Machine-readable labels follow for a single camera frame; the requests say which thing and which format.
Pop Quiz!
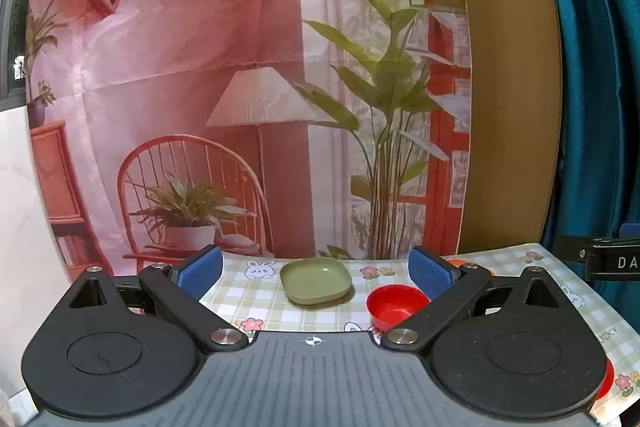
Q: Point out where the dark window frame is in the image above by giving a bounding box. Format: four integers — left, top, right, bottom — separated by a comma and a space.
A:
0, 0, 48, 112

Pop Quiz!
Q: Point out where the red bowl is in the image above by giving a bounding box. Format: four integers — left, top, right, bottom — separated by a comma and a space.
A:
366, 285, 432, 333

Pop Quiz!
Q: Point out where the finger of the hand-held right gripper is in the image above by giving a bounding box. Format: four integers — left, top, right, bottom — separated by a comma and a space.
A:
557, 234, 640, 282

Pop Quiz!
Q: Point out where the green square plate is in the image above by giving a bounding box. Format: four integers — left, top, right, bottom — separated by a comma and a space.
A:
279, 257, 356, 306

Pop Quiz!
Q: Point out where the printed wall cloth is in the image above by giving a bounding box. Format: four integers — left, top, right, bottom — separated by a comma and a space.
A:
25, 0, 473, 265

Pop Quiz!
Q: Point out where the red plate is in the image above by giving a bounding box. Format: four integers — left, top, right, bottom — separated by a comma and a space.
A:
595, 357, 616, 400

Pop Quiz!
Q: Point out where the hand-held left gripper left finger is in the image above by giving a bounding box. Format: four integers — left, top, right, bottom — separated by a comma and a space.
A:
65, 245, 249, 354

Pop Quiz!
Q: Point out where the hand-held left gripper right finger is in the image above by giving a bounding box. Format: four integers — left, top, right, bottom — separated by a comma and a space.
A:
381, 245, 563, 355

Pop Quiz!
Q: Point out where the checked tablecloth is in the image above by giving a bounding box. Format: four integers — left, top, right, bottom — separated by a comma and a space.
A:
197, 243, 640, 427

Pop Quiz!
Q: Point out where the teal curtain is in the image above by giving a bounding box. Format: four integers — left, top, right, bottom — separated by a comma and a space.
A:
530, 0, 640, 253

